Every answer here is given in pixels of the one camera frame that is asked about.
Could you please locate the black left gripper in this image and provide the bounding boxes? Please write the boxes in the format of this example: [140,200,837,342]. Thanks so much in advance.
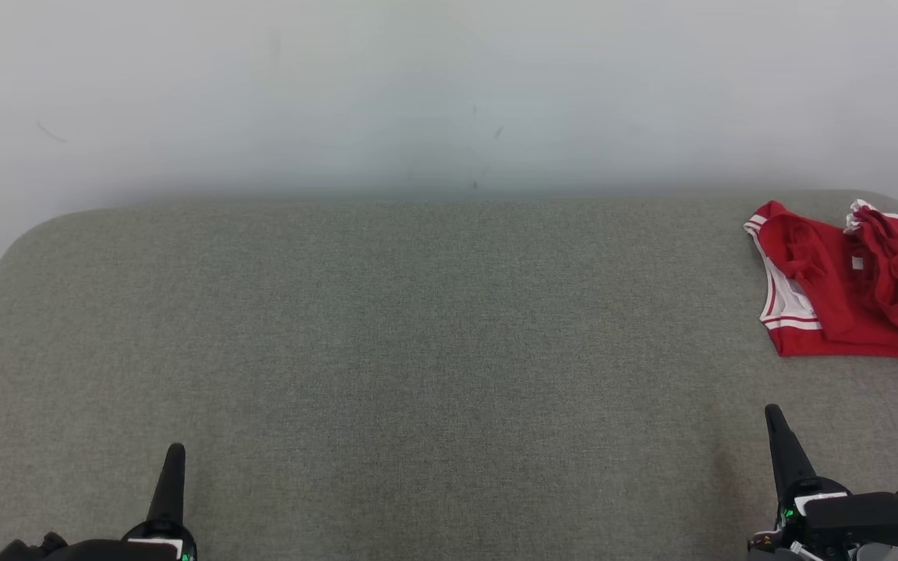
[117,442,200,561]

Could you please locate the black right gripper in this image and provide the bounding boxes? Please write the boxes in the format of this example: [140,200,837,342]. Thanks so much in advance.
[748,403,857,561]

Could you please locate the red jersey with white trim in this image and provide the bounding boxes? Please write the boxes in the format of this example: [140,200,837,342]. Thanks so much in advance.
[744,200,898,360]

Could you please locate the grey fabric sofa cushion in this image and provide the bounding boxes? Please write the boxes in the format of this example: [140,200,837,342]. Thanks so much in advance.
[0,189,898,561]

